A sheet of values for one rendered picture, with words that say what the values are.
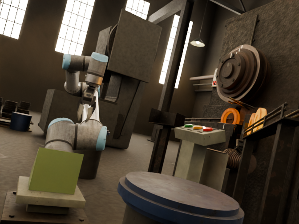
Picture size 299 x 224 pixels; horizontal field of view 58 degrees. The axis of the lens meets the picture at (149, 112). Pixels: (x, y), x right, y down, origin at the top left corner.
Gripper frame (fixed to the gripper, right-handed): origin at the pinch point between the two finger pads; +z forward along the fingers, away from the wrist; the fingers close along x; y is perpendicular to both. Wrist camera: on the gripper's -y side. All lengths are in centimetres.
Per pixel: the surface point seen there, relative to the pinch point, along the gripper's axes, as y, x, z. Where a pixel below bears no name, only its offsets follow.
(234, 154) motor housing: 12, -97, -1
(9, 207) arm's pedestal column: -12, 22, 49
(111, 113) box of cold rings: 272, -22, 13
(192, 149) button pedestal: -40, -49, -4
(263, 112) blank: -17, -90, -29
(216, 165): -33, -65, 1
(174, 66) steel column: 759, -201, -164
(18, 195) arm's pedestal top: -21.3, 17.4, 38.4
